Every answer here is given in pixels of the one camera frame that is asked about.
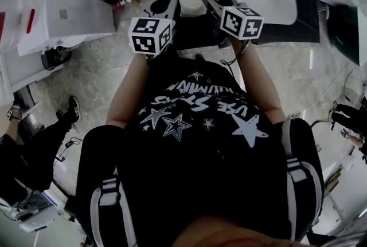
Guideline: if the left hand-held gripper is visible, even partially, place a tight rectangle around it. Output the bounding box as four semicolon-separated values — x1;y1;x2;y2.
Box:
128;0;179;57

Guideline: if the black power adapter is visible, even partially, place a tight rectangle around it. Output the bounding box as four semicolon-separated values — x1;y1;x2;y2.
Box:
54;136;84;163

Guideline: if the grey and white shoulder strap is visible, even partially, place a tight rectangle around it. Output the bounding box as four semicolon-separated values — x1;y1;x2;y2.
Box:
90;175;138;247
280;115;323;241

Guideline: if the person's black star-print shirt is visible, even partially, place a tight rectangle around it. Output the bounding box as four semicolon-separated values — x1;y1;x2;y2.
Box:
76;56;326;247

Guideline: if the white cabinet box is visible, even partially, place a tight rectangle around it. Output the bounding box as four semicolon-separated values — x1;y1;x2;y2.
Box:
17;0;116;56

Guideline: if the black round bin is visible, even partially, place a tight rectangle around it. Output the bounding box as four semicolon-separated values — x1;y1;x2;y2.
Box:
41;45;72;71

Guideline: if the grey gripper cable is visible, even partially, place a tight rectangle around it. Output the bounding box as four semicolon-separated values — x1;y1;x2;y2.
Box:
220;39;252;66

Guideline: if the person's right forearm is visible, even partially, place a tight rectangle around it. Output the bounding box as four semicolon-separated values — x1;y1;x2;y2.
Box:
231;38;286;120

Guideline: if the white shelf unit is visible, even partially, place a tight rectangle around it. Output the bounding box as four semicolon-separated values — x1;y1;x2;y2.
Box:
0;39;64;95

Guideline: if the black vanity counter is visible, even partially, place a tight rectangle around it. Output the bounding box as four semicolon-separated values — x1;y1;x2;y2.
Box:
157;0;321;50

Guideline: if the person's left forearm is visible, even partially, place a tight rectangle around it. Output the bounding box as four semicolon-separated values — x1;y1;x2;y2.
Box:
106;53;151;129

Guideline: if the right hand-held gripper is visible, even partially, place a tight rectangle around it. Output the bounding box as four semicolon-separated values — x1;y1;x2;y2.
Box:
200;0;264;40

